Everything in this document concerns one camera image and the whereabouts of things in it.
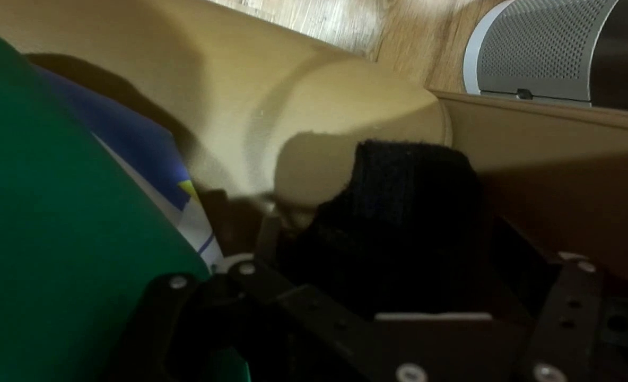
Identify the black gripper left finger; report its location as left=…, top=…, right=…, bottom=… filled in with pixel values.
left=109, top=203, right=402, bottom=382

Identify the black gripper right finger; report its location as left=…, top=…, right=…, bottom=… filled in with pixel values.
left=519, top=250, right=628, bottom=382

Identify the black sock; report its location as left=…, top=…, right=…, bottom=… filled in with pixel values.
left=279, top=139, right=546, bottom=321

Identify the cream canvas tote bag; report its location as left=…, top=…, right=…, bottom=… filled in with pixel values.
left=0, top=28, right=255, bottom=382

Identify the white bladeless tower fan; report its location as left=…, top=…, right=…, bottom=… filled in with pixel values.
left=461, top=0, right=628, bottom=115

